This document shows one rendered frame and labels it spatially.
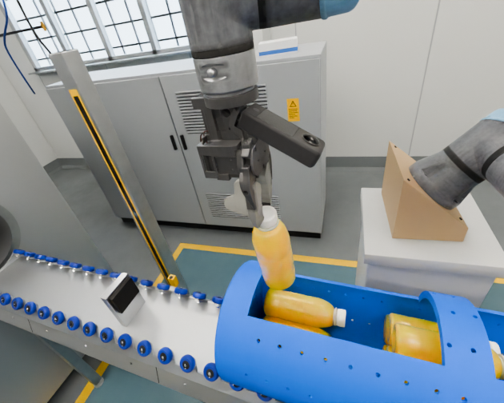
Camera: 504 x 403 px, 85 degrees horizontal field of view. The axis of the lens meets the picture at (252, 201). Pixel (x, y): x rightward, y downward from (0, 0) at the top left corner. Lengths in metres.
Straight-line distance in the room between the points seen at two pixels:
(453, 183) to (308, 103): 1.20
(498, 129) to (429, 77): 2.41
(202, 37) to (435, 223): 0.70
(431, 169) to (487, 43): 2.49
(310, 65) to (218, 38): 1.47
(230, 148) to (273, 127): 0.06
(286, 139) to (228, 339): 0.43
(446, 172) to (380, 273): 0.32
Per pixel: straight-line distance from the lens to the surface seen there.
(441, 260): 0.84
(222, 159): 0.39
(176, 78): 2.08
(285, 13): 0.35
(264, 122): 0.36
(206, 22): 0.34
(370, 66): 3.08
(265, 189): 0.45
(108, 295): 0.98
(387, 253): 0.81
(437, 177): 0.80
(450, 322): 0.62
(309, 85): 1.81
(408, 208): 0.79
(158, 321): 1.04
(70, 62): 1.04
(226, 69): 0.34
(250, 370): 0.64
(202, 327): 0.97
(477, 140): 0.81
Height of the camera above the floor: 1.73
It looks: 35 degrees down
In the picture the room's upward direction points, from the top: 11 degrees counter-clockwise
